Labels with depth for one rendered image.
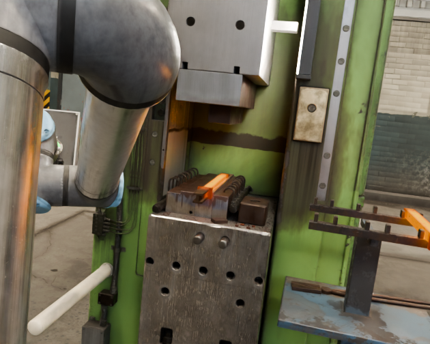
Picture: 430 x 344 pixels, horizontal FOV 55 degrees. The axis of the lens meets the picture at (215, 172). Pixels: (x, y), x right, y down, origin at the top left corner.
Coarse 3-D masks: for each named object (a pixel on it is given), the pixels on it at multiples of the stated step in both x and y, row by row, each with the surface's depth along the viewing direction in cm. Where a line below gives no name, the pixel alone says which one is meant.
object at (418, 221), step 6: (408, 210) 117; (414, 210) 118; (408, 216) 114; (414, 216) 110; (420, 216) 110; (414, 222) 107; (420, 222) 104; (426, 222) 105; (420, 228) 101; (426, 228) 98; (426, 234) 96
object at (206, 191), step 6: (222, 174) 162; (216, 180) 147; (222, 180) 151; (198, 186) 129; (204, 186) 133; (210, 186) 134; (216, 186) 141; (198, 192) 121; (204, 192) 122; (210, 192) 129; (198, 198) 120; (204, 198) 125; (210, 198) 129
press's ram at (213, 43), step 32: (192, 0) 124; (224, 0) 122; (256, 0) 120; (192, 32) 125; (224, 32) 123; (256, 32) 121; (288, 32) 140; (192, 64) 126; (224, 64) 124; (256, 64) 123
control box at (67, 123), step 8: (48, 112) 130; (56, 112) 130; (64, 112) 131; (72, 112) 132; (56, 120) 129; (64, 120) 130; (72, 120) 131; (80, 120) 134; (56, 128) 129; (64, 128) 129; (72, 128) 130; (80, 128) 137; (56, 136) 128; (64, 136) 128; (72, 136) 129; (64, 144) 128; (72, 144) 128; (64, 152) 127; (72, 152) 127; (64, 160) 126; (72, 160) 126
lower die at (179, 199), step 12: (192, 180) 158; (204, 180) 155; (228, 180) 157; (168, 192) 133; (180, 192) 134; (192, 192) 131; (216, 192) 134; (228, 192) 136; (168, 204) 133; (180, 204) 133; (192, 204) 132; (204, 204) 131; (216, 204) 130; (228, 204) 130; (204, 216) 132; (216, 216) 131; (228, 216) 134
